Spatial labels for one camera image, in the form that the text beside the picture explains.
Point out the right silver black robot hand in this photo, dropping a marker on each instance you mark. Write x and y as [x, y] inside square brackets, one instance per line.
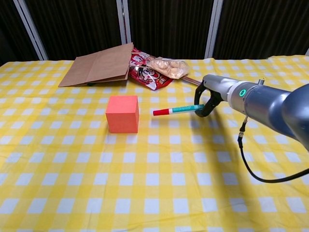
[217, 84]

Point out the white partition post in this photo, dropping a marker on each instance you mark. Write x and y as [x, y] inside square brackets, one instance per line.
[307, 52]
[31, 31]
[213, 29]
[123, 24]

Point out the yellow white checkered tablecloth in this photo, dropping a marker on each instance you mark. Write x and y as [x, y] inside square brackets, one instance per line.
[96, 169]

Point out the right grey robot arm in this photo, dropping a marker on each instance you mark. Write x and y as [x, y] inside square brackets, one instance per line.
[265, 104]

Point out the brown paper bag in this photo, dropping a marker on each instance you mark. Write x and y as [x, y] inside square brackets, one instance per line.
[96, 67]

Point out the red printed snack bag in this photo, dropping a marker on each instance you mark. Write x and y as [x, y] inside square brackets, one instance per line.
[147, 77]

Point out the green marker with red cap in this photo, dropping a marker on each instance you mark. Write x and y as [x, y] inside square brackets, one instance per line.
[178, 110]

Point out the orange cube block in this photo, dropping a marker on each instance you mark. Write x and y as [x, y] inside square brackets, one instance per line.
[122, 116]

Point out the clear bag of peanuts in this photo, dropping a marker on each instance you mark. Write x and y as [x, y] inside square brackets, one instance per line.
[169, 67]

